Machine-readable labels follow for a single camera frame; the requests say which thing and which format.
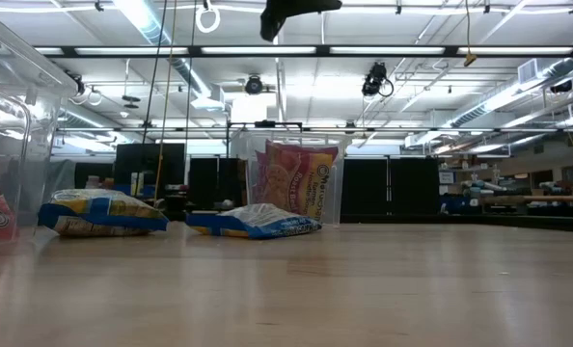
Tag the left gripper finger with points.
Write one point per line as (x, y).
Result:
(310, 5)

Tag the clear plastic bin with label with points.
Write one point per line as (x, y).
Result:
(248, 144)

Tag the red Maruchan noodle pack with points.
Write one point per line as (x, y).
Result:
(291, 183)

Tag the blue Maruchan noodle pack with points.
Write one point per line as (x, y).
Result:
(103, 212)
(253, 224)

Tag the black overhead light bar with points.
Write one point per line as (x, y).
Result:
(322, 50)

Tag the black partition panel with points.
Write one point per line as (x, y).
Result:
(204, 180)
(414, 185)
(367, 185)

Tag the black monitor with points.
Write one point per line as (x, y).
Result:
(146, 161)

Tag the small white sign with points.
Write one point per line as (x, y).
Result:
(446, 177)

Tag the blue storage box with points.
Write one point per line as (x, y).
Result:
(122, 190)

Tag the long wooden bench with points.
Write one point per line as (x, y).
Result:
(556, 198)

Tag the black round overhead camera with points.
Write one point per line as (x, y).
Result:
(253, 85)

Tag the silver ventilation duct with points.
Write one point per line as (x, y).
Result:
(187, 74)

